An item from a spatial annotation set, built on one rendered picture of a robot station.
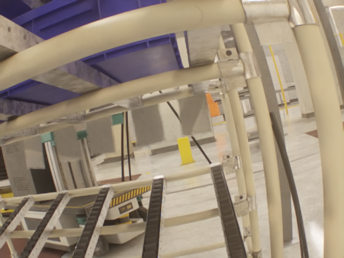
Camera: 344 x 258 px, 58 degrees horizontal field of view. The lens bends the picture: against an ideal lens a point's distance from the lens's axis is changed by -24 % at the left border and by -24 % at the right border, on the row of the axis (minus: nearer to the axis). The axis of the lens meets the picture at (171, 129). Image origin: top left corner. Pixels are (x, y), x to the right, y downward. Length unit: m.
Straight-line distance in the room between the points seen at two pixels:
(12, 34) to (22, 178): 1.93
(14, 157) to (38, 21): 1.64
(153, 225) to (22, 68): 0.73
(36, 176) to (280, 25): 1.96
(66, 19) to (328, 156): 0.50
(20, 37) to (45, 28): 0.34
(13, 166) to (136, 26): 2.05
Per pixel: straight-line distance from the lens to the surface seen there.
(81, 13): 0.64
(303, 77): 7.79
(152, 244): 0.87
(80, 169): 2.29
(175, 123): 7.49
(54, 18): 0.67
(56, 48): 0.29
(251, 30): 1.49
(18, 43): 0.32
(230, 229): 0.86
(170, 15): 0.27
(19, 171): 2.23
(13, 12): 1.08
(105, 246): 1.90
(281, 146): 0.65
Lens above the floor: 0.65
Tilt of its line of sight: 2 degrees down
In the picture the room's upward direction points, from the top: 13 degrees counter-clockwise
